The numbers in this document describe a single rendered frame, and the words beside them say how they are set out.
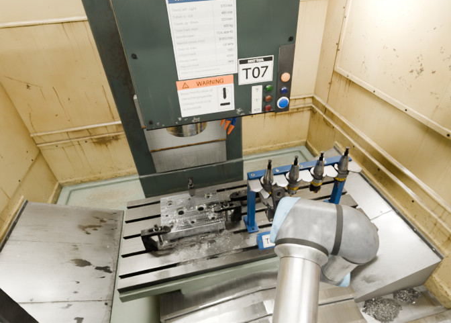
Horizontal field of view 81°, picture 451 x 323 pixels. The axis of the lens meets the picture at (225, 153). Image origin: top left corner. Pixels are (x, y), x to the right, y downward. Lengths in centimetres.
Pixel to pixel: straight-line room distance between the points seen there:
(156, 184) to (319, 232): 133
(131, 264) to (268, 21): 109
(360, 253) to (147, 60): 66
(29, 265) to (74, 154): 82
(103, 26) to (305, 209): 116
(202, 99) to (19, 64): 138
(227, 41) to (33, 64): 141
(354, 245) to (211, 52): 56
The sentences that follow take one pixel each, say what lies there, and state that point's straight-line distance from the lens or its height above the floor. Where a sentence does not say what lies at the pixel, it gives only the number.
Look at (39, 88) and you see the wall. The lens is 198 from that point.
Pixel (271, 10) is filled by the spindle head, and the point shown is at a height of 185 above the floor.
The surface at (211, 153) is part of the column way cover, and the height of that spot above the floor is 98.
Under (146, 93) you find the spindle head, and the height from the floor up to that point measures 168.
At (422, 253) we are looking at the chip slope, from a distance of 157.
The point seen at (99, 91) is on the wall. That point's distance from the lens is 190.
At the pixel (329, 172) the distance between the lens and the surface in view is 119.
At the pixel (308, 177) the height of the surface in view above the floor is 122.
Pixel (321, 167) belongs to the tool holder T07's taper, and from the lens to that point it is 114.
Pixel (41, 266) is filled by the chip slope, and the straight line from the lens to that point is 170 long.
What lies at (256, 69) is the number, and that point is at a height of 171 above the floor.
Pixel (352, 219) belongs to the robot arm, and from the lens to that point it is 64.
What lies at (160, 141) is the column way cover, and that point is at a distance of 157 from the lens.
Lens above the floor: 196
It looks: 37 degrees down
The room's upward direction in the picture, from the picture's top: 4 degrees counter-clockwise
